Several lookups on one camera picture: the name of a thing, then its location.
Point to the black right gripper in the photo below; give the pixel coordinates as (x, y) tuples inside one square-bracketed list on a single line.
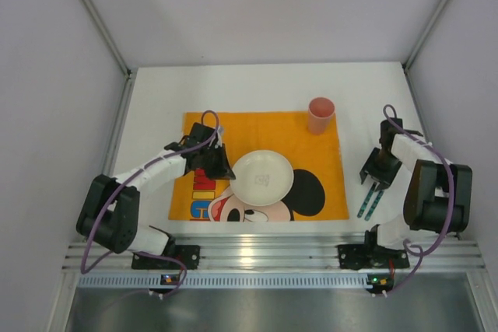
[(378, 171)]

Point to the slotted grey cable duct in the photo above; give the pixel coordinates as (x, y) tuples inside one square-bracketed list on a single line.
[(237, 280)]

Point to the teal handled spoon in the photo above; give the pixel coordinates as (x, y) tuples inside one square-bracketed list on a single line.
[(365, 201)]

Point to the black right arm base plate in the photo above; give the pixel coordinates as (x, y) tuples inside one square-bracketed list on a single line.
[(360, 256)]

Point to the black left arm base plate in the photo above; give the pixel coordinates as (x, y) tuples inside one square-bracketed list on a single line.
[(189, 255)]

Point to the teal handled fork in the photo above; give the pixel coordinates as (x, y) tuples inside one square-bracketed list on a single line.
[(376, 195)]

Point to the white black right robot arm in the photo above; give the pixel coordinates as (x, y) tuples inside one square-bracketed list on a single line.
[(437, 201)]

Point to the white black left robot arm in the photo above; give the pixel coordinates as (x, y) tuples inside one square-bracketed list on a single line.
[(110, 212)]

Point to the cream round plate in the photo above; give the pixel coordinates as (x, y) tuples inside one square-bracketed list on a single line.
[(263, 177)]

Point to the pink plastic cup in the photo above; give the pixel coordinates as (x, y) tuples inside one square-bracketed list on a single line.
[(320, 112)]

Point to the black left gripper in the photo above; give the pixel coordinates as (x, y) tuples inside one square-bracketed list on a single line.
[(215, 160)]

